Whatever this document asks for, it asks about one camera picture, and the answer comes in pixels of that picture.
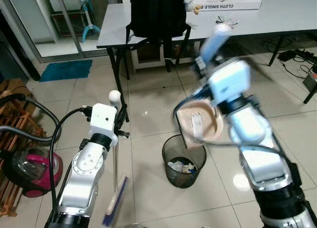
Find small plush toy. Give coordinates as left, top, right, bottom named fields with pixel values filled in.
left=184, top=0, right=201, bottom=15

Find broom with white ball tip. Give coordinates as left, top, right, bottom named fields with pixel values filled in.
left=102, top=90, right=130, bottom=228

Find brown dustpan with blue handle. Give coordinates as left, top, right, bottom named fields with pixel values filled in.
left=176, top=22, right=234, bottom=150

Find teal standing fan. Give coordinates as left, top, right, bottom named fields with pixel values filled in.
left=79, top=0, right=102, bottom=43

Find low white cabinet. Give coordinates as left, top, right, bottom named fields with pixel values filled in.
left=131, top=40, right=166, bottom=71

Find black mesh waste bin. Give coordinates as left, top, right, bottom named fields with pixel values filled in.
left=162, top=134, right=208, bottom=189

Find black vacuum hose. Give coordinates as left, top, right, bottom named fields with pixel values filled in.
left=0, top=93, right=62, bottom=144

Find black eyeglasses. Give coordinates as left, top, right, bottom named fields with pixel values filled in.
left=215, top=17, right=239, bottom=29

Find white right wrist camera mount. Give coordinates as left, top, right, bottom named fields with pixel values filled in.
left=206, top=58, right=252, bottom=106

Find crumpled white paper trash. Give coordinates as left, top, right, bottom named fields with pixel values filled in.
left=167, top=159, right=199, bottom=175

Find white table with black legs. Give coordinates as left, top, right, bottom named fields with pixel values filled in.
left=97, top=0, right=317, bottom=123

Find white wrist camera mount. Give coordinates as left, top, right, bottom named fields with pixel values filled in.
left=88, top=103, right=119, bottom=147
left=206, top=58, right=252, bottom=106

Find blue floor mat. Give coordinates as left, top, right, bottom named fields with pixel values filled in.
left=39, top=59, right=94, bottom=83

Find black backpack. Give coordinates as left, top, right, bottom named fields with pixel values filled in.
left=126, top=0, right=193, bottom=60

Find long white cardboard box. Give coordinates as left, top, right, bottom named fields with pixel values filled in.
left=191, top=0, right=262, bottom=11

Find black power strip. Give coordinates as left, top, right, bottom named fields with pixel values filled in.
left=277, top=49, right=310, bottom=64

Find pink vacuum cleaner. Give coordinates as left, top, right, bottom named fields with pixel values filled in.
left=0, top=146, right=64, bottom=198

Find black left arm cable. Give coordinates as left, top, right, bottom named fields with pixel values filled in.
left=48, top=106, right=95, bottom=224

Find wooden rack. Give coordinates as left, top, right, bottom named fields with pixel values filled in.
left=0, top=78, right=38, bottom=218

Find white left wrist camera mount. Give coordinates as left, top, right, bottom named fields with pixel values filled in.
left=88, top=103, right=119, bottom=147

